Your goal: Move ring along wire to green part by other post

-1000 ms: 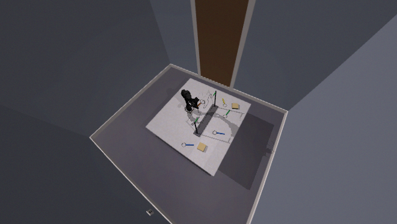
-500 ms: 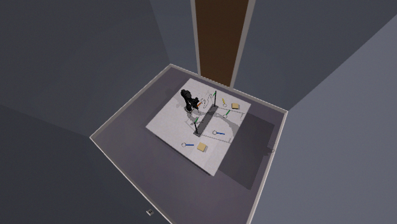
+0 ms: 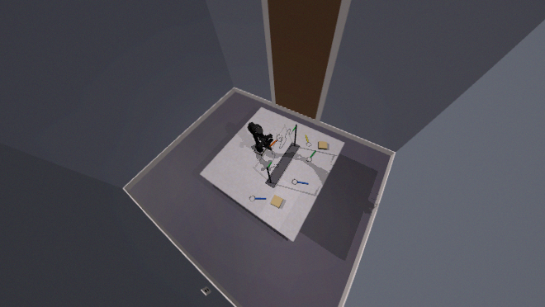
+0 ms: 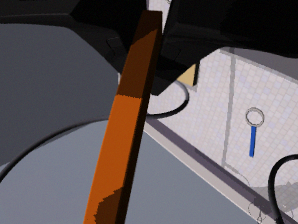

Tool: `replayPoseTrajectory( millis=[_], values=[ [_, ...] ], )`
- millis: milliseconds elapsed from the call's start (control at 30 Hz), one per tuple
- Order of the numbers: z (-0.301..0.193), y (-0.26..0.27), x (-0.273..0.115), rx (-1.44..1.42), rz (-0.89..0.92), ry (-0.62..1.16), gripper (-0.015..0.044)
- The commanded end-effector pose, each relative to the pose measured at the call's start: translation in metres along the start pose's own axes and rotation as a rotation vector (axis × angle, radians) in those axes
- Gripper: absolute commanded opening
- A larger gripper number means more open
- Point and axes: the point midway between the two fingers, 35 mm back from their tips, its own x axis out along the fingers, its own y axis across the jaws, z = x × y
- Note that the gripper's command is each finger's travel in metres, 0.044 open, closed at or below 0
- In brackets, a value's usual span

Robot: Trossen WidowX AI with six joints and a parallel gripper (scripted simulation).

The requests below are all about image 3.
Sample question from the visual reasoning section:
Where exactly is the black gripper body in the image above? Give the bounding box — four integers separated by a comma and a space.
258, 135, 273, 148

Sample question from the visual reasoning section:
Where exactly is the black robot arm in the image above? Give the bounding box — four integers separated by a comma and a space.
248, 122, 273, 153

